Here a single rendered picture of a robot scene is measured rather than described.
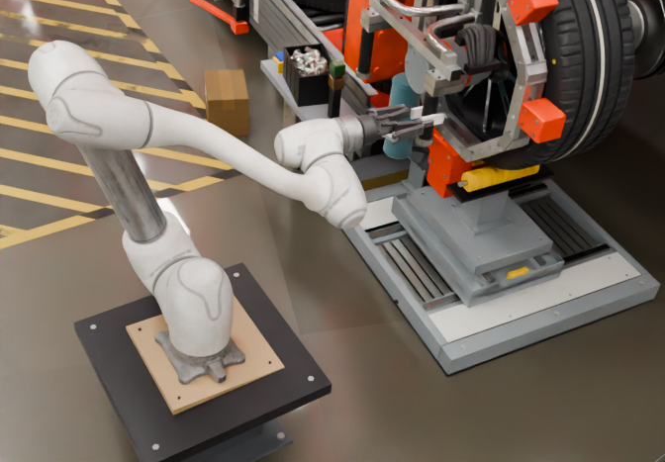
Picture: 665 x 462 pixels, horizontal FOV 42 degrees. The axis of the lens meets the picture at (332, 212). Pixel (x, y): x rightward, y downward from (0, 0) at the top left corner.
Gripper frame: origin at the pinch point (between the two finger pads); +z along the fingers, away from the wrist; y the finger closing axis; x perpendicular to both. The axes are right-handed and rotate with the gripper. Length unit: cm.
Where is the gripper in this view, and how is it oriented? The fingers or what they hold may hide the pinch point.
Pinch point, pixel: (427, 115)
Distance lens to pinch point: 219.7
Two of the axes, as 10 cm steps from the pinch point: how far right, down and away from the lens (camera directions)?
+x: 0.7, -7.5, -6.5
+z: 9.0, -2.4, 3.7
